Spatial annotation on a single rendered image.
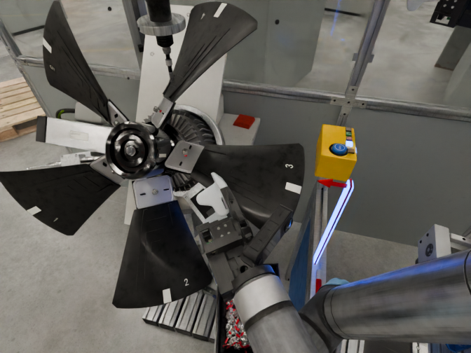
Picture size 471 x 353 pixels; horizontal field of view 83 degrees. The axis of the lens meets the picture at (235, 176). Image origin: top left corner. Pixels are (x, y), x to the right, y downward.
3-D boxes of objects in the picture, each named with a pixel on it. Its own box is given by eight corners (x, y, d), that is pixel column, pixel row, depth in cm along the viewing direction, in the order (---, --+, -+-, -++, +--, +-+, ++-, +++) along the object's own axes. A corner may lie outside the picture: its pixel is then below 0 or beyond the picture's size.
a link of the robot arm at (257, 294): (294, 293, 35) (290, 311, 41) (276, 263, 38) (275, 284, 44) (241, 319, 33) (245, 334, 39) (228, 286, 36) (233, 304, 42)
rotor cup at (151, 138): (130, 174, 69) (94, 179, 56) (136, 118, 67) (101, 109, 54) (182, 184, 66) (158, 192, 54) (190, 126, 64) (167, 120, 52)
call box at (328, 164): (315, 147, 94) (322, 122, 87) (345, 152, 93) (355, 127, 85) (312, 179, 84) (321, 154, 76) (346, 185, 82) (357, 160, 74)
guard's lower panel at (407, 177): (87, 176, 212) (20, 61, 147) (446, 248, 168) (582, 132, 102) (85, 178, 210) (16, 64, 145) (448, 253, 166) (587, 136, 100)
